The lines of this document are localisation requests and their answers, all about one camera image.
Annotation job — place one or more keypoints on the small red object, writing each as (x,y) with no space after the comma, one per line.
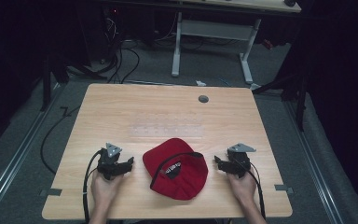
(267,44)

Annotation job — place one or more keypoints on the grey tape strip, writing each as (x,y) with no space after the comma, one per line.
(283,188)
(51,192)

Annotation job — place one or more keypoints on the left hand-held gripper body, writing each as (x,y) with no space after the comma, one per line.
(109,164)

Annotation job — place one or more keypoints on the metal floor rail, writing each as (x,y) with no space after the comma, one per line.
(313,161)
(15,158)

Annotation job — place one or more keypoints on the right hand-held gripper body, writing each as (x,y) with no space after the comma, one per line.
(238,163)

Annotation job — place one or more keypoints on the red baseball cap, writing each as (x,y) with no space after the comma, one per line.
(183,180)

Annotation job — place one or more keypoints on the white paper scrap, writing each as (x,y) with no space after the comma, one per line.
(200,83)

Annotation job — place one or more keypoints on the person's left hand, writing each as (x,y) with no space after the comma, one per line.
(104,188)

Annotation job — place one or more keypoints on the person's right hand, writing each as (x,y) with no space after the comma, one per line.
(244,188)

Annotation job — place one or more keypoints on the white-framed wooden desk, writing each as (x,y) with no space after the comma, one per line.
(213,29)

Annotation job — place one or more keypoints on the black metal stand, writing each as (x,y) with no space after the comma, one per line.
(46,84)
(295,90)

